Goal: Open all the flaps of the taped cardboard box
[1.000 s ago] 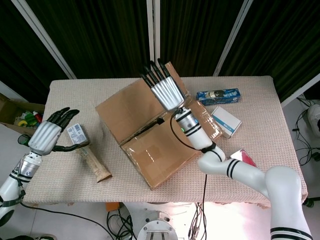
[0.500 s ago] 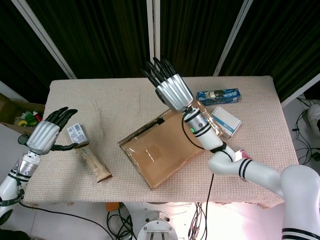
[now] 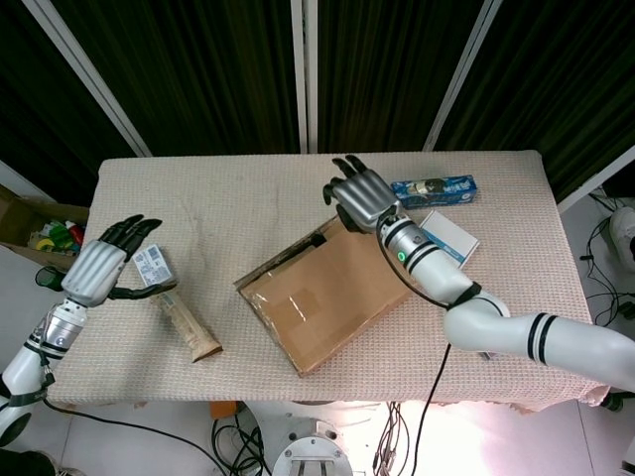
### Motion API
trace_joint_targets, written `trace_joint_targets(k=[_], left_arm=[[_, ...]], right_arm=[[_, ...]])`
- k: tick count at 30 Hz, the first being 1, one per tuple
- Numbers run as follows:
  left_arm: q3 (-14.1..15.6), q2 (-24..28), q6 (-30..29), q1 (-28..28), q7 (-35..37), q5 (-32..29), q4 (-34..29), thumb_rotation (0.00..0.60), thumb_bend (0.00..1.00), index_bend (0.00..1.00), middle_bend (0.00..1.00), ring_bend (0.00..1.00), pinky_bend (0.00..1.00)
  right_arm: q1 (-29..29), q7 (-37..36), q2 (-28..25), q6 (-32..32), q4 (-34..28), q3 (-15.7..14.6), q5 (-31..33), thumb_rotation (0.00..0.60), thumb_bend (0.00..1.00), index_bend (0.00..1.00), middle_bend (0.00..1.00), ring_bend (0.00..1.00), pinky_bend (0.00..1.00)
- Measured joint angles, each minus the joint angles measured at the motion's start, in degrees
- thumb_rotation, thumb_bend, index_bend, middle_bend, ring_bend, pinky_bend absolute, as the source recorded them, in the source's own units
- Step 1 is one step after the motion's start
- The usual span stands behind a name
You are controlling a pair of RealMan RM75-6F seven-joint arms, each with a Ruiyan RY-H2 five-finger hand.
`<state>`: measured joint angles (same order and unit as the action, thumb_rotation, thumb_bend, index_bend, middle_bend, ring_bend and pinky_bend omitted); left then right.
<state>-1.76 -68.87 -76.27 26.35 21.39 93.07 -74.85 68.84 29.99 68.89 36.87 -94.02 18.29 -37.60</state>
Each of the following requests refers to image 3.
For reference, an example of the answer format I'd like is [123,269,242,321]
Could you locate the white screen frame post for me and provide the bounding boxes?
[555,146,635,214]
[34,0,153,158]
[0,158,56,204]
[424,0,502,152]
[290,0,318,154]

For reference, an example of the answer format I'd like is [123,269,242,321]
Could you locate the dark green pleated curtain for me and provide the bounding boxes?
[52,0,302,158]
[317,0,480,154]
[0,0,140,199]
[436,0,635,199]

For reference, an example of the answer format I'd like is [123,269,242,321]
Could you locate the white shoe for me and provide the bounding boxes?
[608,206,635,259]

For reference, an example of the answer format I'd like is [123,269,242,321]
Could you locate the orange object under table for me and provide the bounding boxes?
[208,400,239,422]

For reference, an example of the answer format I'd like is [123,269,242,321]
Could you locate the white barcode printed box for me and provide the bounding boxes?
[131,243,179,289]

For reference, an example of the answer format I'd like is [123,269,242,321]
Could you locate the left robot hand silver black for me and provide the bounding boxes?
[62,213,178,308]

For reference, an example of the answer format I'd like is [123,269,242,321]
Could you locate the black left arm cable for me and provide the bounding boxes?
[39,356,227,476]

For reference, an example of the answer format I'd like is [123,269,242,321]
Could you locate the brown cardboard box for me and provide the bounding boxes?
[232,213,413,380]

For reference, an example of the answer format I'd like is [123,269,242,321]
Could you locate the black floor cable bundle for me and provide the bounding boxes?
[210,401,273,476]

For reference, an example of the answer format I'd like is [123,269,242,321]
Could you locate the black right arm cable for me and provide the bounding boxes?
[375,212,485,476]

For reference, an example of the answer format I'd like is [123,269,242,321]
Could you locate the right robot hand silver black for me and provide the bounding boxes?
[321,154,404,234]

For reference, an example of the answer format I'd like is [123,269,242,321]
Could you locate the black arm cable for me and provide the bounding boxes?
[39,356,227,476]
[375,212,485,476]

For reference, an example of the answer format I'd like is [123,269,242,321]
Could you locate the cardboard box with toys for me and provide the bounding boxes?
[0,182,90,274]

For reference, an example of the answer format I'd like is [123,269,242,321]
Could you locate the white and blue small box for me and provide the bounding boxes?
[419,208,480,272]

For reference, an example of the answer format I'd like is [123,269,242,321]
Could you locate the beige waffle tablecloth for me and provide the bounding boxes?
[49,150,609,413]

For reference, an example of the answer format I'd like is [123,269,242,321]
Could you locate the brown paper snack pouch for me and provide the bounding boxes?
[151,290,224,365]

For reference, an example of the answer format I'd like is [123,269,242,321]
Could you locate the blue cookie box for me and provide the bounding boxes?
[390,176,481,209]

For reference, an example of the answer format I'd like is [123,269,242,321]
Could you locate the reddish brown cable bundle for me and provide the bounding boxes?
[374,400,413,476]

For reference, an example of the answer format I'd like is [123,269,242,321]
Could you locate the black mesh pen cup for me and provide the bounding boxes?
[34,265,66,294]

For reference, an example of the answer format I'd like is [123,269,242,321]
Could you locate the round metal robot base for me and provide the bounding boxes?
[271,416,354,476]

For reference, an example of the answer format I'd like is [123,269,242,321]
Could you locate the black cables beside shoe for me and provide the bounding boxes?
[582,192,635,328]

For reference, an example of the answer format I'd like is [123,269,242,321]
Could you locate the green plastic toy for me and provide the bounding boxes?
[49,222,75,249]

